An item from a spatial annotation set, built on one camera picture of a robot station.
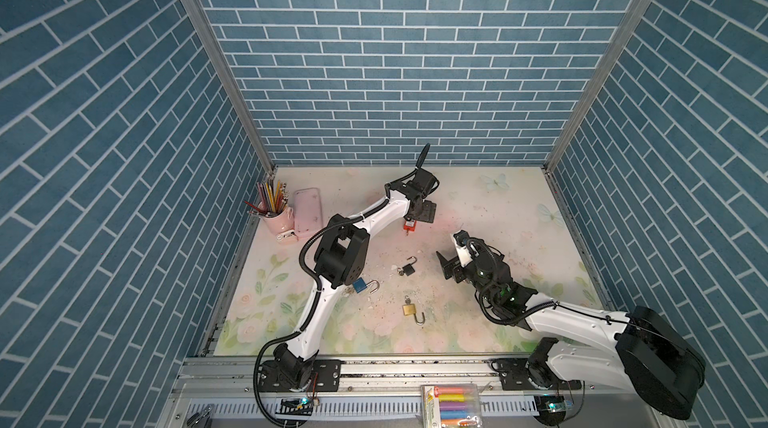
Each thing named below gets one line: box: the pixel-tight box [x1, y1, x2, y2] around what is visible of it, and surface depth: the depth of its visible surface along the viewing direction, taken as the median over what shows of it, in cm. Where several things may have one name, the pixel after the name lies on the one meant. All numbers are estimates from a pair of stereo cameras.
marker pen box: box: [421, 384, 483, 428], surface depth 70 cm
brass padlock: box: [402, 303, 425, 324], surface depth 87 cm
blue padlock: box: [352, 277, 380, 294], surface depth 90 cm
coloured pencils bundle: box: [244, 180, 289, 217], surface depth 97 cm
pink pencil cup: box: [262, 207, 295, 235], surface depth 98 cm
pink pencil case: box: [294, 187, 323, 235], surface depth 110 cm
